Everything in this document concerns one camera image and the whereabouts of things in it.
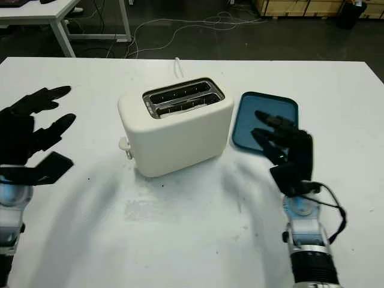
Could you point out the black waste bin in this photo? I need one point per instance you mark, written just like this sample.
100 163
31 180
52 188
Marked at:
352 15

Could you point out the silver toaster dial knob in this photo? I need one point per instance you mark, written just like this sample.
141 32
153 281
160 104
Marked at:
130 153

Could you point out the blue plastic tray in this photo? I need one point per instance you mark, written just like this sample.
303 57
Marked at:
249 126

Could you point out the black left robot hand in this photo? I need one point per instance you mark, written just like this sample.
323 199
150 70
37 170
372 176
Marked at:
15 135

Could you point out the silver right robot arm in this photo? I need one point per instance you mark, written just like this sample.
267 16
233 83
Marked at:
309 234

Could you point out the white metal-frame desk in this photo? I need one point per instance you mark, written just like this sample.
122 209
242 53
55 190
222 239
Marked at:
45 12

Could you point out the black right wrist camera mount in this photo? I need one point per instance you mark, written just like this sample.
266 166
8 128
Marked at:
288 180

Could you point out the cream two-slot toaster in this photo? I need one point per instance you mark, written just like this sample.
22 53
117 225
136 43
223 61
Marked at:
180 141

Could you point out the wooden crate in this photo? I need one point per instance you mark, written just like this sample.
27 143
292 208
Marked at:
288 6

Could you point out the cream toaster lever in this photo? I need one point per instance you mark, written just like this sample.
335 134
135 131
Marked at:
123 143

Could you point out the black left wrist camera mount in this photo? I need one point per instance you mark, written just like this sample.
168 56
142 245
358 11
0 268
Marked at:
51 168

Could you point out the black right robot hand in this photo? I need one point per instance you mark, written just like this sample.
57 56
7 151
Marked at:
300 150

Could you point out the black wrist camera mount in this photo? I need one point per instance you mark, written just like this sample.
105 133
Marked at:
51 168
288 180

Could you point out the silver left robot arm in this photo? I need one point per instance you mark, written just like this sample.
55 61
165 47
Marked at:
12 216

